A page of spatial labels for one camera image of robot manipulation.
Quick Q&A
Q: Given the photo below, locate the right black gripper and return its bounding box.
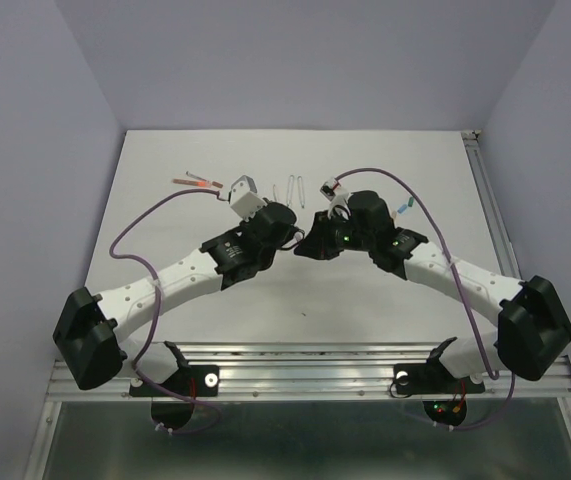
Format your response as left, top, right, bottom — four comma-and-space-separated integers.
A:
292, 210, 374, 261

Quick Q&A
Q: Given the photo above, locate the blue marker pen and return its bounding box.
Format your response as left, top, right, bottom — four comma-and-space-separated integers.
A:
286, 175, 296, 206

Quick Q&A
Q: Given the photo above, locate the tan orange highlighter pen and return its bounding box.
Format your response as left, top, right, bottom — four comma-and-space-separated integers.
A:
171, 178, 213, 188

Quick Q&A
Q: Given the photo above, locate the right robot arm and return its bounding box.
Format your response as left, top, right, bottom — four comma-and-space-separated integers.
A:
294, 191, 571, 390

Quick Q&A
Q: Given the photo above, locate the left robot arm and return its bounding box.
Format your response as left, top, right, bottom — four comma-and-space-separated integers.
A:
53, 203, 297, 394

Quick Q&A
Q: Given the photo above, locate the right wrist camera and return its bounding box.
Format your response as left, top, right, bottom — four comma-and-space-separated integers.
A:
320, 177, 351, 218

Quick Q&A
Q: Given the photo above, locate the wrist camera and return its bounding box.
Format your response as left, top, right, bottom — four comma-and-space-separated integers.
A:
320, 177, 351, 218
229, 175, 267, 221

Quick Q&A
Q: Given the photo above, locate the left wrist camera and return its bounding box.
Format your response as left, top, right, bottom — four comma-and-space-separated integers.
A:
229, 175, 267, 221

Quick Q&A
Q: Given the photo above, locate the aluminium front rail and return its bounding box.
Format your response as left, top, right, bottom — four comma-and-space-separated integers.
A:
46, 343, 571, 402

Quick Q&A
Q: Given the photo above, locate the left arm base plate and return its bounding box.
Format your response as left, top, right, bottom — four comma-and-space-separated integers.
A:
129, 364, 220, 398

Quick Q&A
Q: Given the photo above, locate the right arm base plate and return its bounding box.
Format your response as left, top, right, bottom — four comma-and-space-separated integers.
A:
393, 363, 486, 397

